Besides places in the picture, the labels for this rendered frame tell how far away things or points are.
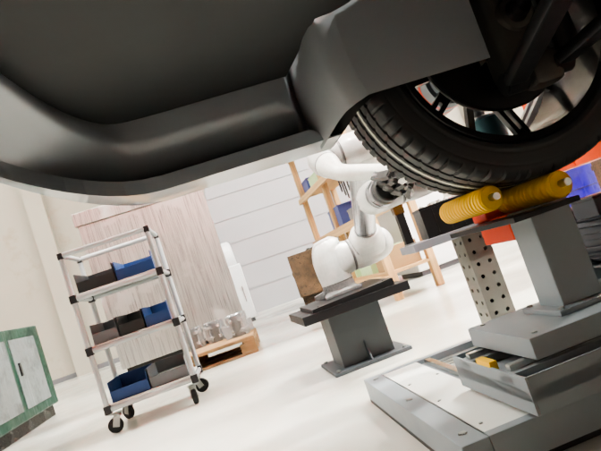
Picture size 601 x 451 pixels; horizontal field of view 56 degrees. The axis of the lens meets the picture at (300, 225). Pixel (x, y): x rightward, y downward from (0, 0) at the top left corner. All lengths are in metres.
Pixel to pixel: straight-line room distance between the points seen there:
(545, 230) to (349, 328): 1.42
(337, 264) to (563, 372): 1.58
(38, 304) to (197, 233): 5.19
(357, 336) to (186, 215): 3.92
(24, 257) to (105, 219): 4.76
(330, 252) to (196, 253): 3.69
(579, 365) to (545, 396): 0.09
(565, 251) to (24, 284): 10.14
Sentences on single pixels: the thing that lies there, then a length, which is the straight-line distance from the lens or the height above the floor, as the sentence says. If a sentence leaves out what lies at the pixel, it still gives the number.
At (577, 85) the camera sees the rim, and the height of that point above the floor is 0.69.
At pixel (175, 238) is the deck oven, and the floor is 1.25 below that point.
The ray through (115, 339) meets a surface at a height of 0.47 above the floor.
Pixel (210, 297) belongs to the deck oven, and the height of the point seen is 0.52.
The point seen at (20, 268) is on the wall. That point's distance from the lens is 10.97.
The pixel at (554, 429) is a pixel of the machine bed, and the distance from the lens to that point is 1.26.
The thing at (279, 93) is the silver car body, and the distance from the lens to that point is 1.23.
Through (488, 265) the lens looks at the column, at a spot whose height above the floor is 0.29.
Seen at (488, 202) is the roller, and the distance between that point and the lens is 1.29.
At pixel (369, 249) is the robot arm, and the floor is 0.48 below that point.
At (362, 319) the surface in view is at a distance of 2.60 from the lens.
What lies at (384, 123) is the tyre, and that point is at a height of 0.73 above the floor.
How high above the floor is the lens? 0.50
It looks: 4 degrees up
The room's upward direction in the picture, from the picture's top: 19 degrees counter-clockwise
